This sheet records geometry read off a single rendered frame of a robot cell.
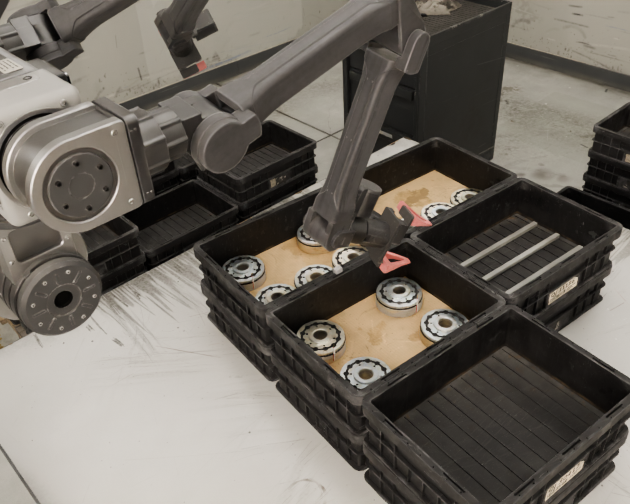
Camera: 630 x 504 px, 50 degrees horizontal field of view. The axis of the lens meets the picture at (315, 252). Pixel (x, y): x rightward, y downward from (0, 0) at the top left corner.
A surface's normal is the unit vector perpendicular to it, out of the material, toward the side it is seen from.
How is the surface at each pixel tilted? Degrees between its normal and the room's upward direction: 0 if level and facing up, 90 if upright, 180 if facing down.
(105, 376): 0
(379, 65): 71
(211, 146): 99
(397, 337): 0
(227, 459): 0
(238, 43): 90
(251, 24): 90
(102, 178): 90
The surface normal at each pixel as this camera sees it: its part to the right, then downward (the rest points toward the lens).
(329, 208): -0.68, 0.18
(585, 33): -0.73, 0.44
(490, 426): -0.05, -0.80
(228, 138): 0.68, 0.54
